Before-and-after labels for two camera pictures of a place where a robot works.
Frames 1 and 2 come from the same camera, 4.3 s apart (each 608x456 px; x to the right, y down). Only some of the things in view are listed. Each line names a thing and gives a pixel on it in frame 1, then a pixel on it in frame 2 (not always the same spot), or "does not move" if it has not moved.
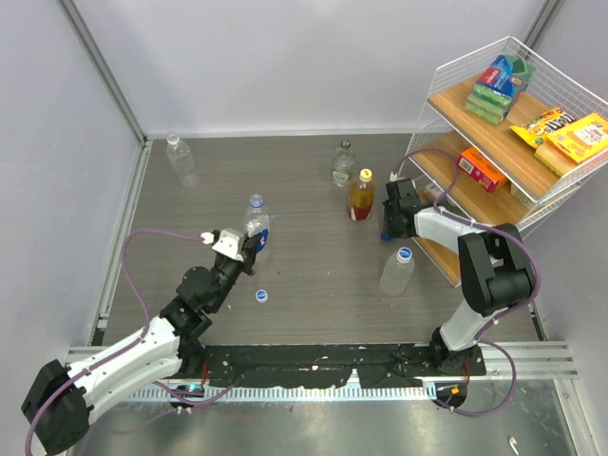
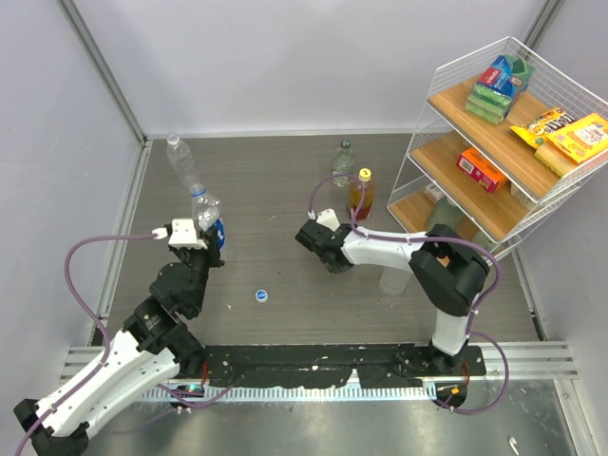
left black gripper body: [247, 262] → [201, 260]
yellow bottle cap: [366, 175] does not move
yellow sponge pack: [574, 142] does not move
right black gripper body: [390, 223] → [338, 268]
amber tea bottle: [361, 201] does not move
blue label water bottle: [257, 222] → [206, 209]
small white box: [433, 189] does not move
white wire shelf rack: [503, 140] does not move
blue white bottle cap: [261, 295] does not move
